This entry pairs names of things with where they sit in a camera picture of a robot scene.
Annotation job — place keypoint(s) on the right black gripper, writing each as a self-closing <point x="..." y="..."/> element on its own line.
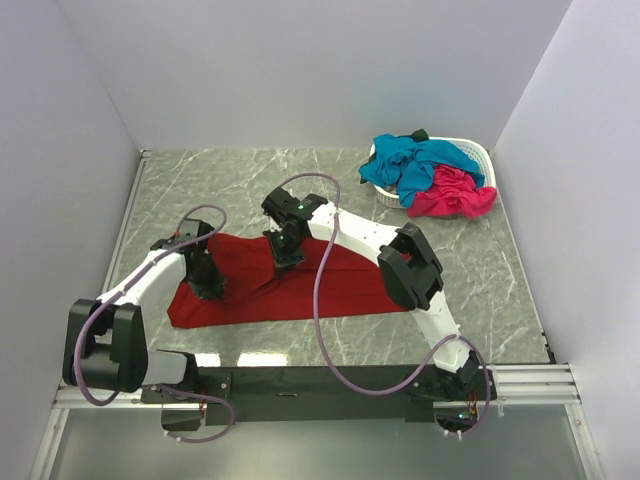
<point x="278" y="257"/>

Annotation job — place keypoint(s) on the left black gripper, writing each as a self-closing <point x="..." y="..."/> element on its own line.
<point x="208" y="290"/>

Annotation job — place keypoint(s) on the red t-shirt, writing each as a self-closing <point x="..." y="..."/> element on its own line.
<point x="351" y="285"/>

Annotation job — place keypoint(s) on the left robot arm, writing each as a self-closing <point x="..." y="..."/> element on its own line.
<point x="106" y="336"/>

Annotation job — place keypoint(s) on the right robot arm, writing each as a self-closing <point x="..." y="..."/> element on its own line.
<point x="409" y="268"/>

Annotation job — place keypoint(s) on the blue t-shirt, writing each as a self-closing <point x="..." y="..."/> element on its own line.
<point x="410" y="165"/>

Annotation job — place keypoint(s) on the dark green garment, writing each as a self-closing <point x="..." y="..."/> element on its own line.
<point x="419" y="135"/>

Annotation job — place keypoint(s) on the pink t-shirt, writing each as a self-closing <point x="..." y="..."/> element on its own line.
<point x="453" y="192"/>

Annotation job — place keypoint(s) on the white laundry basket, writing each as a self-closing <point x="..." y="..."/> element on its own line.
<point x="476" y="152"/>

